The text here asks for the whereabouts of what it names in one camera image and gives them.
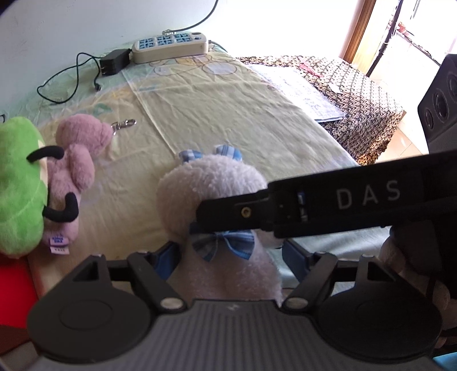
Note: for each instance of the wooden door frame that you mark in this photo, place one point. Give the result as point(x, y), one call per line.
point(357, 35)

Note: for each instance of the pink plastic object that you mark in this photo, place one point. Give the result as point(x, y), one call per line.
point(310, 68)

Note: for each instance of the beige power strip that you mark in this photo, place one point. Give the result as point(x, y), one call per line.
point(167, 51)

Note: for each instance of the small white card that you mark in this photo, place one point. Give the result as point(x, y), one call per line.
point(336, 88)

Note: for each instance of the green plush toy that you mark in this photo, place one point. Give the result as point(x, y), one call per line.
point(18, 178)

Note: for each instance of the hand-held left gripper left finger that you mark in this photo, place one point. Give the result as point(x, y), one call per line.
point(166, 258)

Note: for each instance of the black power adapter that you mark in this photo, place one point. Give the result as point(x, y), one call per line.
point(114, 60)

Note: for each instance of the cartoon printed bedsheet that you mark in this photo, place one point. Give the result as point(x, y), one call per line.
point(214, 117)

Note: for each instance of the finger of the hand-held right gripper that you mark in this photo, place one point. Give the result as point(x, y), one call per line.
point(232, 212)

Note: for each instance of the dark pole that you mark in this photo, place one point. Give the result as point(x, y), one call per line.
point(387, 35)

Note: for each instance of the stack of printed papers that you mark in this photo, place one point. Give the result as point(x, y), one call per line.
point(303, 92)

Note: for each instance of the white plush with plaid bow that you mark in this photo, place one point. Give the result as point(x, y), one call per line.
point(214, 178)

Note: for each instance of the person's right hand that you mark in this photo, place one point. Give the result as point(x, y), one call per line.
point(392, 255)

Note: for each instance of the pink plush toy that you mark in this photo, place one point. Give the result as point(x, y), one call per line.
point(82, 135)

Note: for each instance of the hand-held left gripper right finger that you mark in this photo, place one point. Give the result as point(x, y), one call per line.
point(294, 258)

